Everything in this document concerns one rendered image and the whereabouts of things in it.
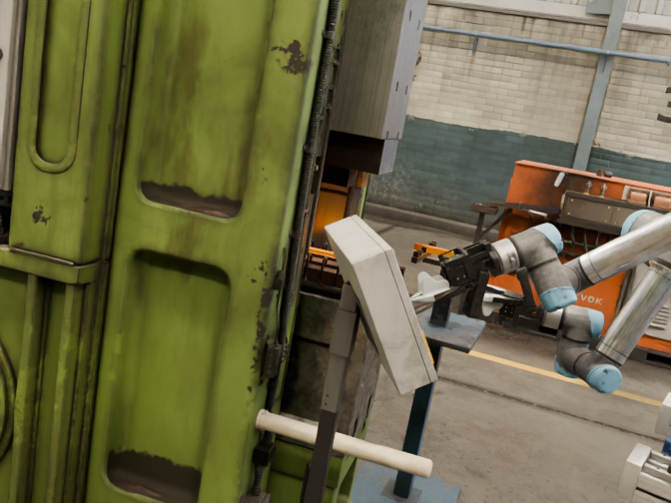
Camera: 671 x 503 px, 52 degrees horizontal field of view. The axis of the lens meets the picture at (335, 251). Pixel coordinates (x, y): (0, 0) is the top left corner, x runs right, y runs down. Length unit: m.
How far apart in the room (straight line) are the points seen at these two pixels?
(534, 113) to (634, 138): 1.25
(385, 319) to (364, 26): 0.84
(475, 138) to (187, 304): 7.97
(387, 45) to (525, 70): 7.75
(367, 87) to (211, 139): 0.42
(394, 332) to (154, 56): 0.89
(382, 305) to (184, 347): 0.72
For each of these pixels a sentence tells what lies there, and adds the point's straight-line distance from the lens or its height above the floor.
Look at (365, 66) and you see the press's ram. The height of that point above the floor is 1.54.
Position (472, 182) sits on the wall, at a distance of 9.56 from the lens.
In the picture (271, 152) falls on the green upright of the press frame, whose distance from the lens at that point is 1.61.
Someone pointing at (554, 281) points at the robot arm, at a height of 1.14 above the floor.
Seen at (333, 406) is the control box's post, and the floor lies 0.81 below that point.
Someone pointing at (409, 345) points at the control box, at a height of 1.02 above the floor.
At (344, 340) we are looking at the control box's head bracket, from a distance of 1.45.
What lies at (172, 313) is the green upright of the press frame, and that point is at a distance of 1.84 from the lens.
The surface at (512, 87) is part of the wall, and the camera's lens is 9.52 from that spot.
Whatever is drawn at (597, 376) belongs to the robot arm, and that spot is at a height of 0.89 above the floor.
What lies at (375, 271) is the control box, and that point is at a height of 1.15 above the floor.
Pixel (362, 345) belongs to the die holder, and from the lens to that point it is 1.92.
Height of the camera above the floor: 1.43
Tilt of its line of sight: 12 degrees down
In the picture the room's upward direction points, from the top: 10 degrees clockwise
